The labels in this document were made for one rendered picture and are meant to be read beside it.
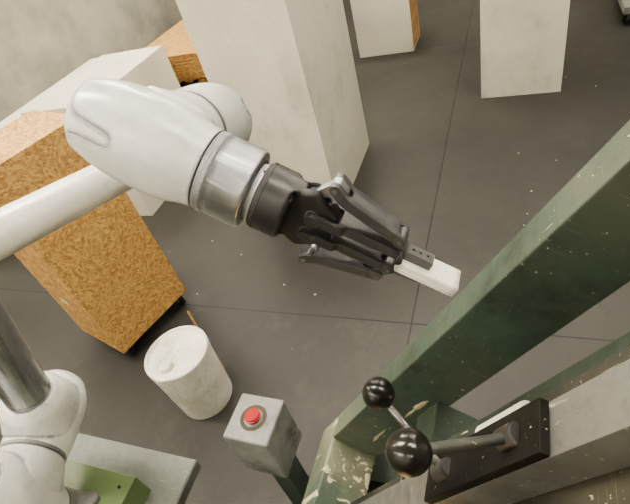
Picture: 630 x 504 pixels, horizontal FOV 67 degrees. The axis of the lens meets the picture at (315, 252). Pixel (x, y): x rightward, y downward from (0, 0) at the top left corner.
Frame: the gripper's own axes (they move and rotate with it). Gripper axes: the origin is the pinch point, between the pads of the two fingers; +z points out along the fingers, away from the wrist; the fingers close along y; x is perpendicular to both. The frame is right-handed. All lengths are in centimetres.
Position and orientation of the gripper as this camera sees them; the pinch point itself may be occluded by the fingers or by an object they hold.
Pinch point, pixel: (427, 270)
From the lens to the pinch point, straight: 53.1
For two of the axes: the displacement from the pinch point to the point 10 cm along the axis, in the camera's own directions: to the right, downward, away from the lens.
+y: -2.9, 5.9, 7.5
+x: -3.0, 6.9, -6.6
